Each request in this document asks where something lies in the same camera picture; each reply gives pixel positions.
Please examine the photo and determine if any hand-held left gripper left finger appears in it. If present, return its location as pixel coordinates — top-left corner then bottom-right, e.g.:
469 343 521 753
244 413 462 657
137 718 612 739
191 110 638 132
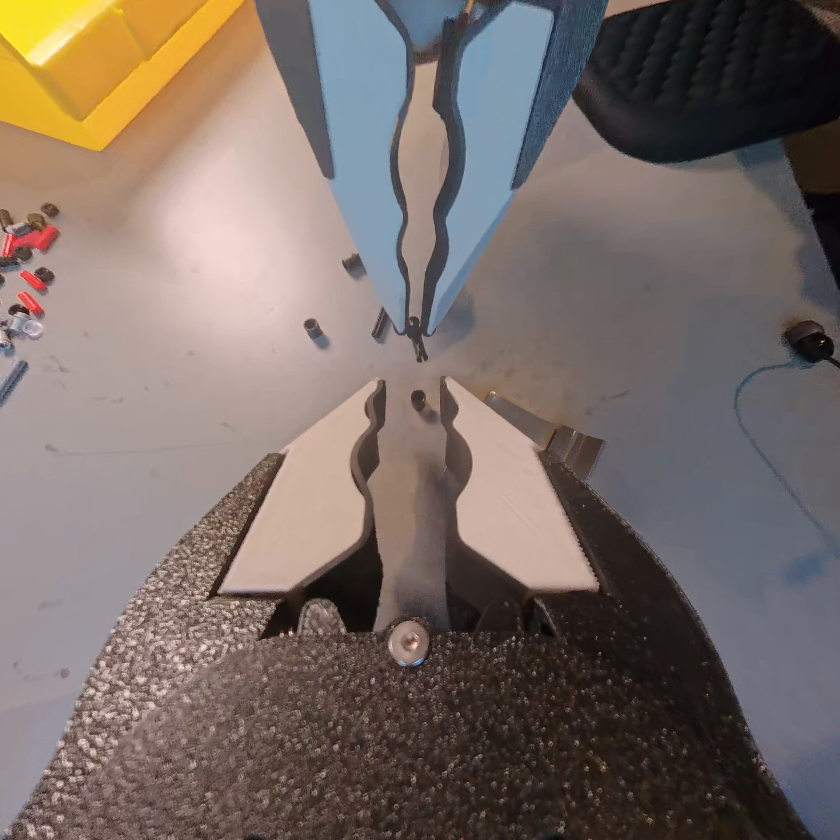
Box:
217 377 388 636

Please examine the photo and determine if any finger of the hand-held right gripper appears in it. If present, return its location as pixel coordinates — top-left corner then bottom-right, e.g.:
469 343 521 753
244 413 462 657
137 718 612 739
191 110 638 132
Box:
423 3 557 336
307 0 416 334

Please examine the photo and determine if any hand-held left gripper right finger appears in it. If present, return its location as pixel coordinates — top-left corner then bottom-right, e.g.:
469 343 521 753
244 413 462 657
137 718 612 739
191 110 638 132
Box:
438 376 601 636

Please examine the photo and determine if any silver toy scoop part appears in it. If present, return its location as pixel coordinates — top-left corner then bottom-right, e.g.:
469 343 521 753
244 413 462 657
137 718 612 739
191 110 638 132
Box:
483 389 606 476

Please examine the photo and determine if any yellow plastic bin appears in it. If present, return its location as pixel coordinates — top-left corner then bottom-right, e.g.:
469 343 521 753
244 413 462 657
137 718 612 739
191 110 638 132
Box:
0 0 248 153

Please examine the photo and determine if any pile of small toy parts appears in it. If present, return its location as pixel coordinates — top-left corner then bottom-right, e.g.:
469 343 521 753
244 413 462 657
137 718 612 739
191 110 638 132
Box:
0 201 63 406

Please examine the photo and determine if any grey desk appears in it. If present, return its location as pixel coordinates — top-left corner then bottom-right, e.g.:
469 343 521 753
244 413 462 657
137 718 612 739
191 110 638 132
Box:
0 0 840 821

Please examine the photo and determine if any person's black jacket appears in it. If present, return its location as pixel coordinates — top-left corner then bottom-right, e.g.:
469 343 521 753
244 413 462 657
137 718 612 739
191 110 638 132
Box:
804 190 840 296

